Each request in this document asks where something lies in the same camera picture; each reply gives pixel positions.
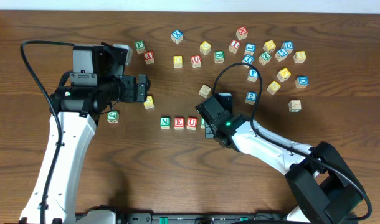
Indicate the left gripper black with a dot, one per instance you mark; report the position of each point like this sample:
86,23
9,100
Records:
140,89

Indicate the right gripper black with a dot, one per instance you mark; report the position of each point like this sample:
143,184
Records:
209,132

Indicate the green R block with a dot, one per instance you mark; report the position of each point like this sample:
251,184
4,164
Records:
203,125

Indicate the red u block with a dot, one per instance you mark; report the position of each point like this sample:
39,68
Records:
191,123
196,61

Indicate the red E block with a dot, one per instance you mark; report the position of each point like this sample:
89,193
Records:
178,123

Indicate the green N block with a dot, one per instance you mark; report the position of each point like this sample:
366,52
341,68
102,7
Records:
165,122

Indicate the blue P block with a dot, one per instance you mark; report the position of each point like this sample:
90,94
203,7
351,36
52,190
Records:
253,75

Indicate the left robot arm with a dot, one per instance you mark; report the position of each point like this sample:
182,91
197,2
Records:
73,123

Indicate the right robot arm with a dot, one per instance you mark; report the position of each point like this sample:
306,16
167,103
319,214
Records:
322,183

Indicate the yellow block lower left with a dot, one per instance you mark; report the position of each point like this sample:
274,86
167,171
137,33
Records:
149,103

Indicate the yellow block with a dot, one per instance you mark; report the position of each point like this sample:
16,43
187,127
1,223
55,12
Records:
299,57
269,46
149,103
273,87
178,61
205,47

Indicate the green J block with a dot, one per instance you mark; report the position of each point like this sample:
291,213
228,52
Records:
113,117

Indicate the white K block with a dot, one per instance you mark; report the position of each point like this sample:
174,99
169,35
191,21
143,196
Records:
205,91

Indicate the green F block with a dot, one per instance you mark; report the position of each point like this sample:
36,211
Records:
140,47

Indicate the yellow block centre left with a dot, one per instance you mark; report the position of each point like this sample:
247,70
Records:
178,61

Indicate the blue 2 block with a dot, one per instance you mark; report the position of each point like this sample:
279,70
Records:
251,98

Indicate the blue X block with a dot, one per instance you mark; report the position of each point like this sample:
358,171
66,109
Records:
177,36

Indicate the green B block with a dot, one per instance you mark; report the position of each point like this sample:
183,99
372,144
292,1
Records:
219,56

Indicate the yellow block lower right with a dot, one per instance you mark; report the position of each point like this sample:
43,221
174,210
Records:
273,87

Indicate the blue T block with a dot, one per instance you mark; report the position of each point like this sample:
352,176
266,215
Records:
248,60

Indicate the yellow block upper centre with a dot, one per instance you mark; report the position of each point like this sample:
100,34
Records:
205,47

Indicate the white F block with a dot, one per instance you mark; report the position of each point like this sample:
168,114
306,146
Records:
294,106

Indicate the red I block upper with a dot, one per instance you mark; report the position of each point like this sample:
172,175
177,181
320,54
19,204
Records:
234,46

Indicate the green Z block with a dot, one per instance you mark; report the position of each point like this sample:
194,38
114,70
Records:
264,58

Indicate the blue L block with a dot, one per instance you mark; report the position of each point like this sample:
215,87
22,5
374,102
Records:
249,49

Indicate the yellow block mid right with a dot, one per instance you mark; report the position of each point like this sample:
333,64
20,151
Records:
283,74

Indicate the blue D block lower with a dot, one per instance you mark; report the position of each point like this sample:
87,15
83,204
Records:
301,82

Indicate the blue d block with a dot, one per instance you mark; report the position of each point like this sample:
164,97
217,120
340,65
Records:
288,46
301,82

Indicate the yellow block upper right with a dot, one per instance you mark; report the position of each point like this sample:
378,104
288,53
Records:
269,46

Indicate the red H block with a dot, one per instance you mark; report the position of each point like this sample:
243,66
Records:
241,33

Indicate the blue S block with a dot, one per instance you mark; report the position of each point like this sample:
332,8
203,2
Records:
281,54

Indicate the blue D block upper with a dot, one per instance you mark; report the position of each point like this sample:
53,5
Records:
288,46

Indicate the yellow block far right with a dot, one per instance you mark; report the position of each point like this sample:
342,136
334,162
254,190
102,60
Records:
299,57

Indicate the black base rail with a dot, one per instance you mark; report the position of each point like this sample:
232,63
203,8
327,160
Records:
104,216

